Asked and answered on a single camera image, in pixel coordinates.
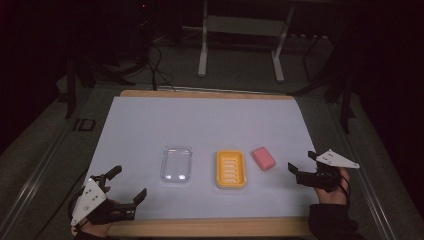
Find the black floor cable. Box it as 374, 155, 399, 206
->
145, 43, 177, 92

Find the clear plastic tray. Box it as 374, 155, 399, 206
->
159, 144, 194, 185

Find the pink soap bar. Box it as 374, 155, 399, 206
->
251, 146, 277, 172

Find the white metal stand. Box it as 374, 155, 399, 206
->
181, 0, 296, 84

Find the person's left hand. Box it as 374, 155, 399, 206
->
74, 185, 114, 238

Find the black tripod stand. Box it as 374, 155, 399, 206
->
64, 54, 137, 120
287, 33, 357, 135

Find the white table sheet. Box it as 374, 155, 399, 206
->
83, 95, 320, 222

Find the person's right hand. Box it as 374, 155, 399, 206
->
315, 167, 352, 206

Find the yellow soap dish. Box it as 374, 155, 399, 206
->
215, 149, 248, 190

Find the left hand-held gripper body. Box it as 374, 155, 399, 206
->
69, 176, 138, 228

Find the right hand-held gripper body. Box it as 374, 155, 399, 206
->
295, 148, 361, 194

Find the metal floor rail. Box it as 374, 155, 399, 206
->
328, 102, 399, 240
0, 131, 75, 234

